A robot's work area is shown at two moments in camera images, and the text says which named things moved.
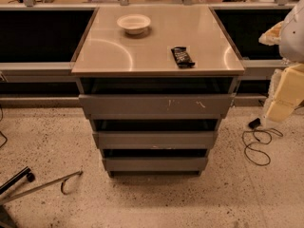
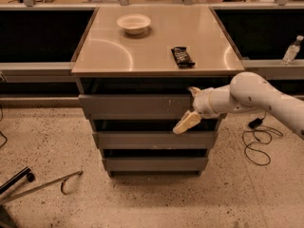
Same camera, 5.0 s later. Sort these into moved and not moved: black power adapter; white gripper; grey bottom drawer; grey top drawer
Moved: white gripper
Not moved: black power adapter; grey top drawer; grey bottom drawer
